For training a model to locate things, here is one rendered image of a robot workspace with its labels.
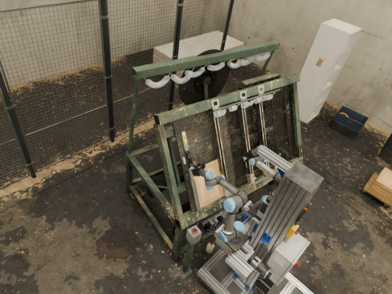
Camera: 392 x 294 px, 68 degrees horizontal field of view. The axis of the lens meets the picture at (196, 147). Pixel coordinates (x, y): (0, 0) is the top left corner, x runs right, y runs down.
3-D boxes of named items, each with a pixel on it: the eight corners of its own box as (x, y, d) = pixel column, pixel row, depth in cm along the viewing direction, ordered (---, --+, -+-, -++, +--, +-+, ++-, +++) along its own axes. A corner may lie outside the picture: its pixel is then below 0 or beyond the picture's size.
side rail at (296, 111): (293, 156, 438) (299, 157, 430) (286, 82, 406) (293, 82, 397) (296, 154, 443) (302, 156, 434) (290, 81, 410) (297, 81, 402)
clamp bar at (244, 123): (246, 182, 380) (260, 187, 361) (233, 92, 346) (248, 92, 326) (252, 179, 385) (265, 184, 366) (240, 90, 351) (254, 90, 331)
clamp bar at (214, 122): (221, 195, 359) (235, 201, 339) (205, 100, 324) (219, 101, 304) (227, 192, 364) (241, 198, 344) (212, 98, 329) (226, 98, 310)
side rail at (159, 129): (174, 217, 330) (179, 221, 321) (153, 123, 298) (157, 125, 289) (178, 215, 333) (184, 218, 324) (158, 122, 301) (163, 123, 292)
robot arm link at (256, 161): (281, 190, 285) (247, 165, 319) (289, 186, 290) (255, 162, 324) (283, 181, 278) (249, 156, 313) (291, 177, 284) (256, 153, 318)
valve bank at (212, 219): (203, 240, 345) (206, 229, 330) (196, 231, 353) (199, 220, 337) (234, 221, 371) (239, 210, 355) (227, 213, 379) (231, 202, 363)
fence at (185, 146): (195, 210, 338) (197, 211, 335) (179, 131, 310) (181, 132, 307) (198, 208, 341) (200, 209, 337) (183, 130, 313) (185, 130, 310)
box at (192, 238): (191, 246, 318) (193, 237, 306) (185, 238, 324) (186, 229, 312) (199, 241, 324) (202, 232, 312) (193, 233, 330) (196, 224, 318)
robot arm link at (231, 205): (235, 239, 286) (245, 200, 255) (223, 245, 279) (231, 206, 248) (228, 230, 294) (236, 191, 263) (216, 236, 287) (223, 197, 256)
